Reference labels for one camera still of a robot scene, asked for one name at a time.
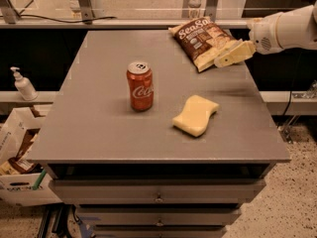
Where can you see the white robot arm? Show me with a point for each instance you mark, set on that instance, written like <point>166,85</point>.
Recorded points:
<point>298,29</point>

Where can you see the grey drawer cabinet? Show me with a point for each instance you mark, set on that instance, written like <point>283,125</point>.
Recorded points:
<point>93,133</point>

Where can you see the top grey drawer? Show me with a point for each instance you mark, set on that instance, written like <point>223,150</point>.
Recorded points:
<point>163,192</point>

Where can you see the white cardboard box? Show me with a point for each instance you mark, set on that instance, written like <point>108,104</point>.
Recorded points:
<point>17,174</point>

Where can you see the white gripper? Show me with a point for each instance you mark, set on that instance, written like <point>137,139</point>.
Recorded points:
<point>264,34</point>

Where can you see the brown sea salt chip bag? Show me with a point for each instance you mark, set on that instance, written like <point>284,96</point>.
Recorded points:
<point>203,41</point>

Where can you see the grey drawer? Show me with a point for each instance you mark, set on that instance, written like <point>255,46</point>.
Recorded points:
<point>163,192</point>
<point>161,216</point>

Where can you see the green stick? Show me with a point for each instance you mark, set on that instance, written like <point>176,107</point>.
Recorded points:
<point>39,180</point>

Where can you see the yellow sponge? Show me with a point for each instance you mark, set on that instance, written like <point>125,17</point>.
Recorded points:
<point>195,114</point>

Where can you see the white pump bottle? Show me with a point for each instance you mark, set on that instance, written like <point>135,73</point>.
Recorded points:
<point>24,85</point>

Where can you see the red cola can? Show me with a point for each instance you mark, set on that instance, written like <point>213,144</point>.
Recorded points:
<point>140,80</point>

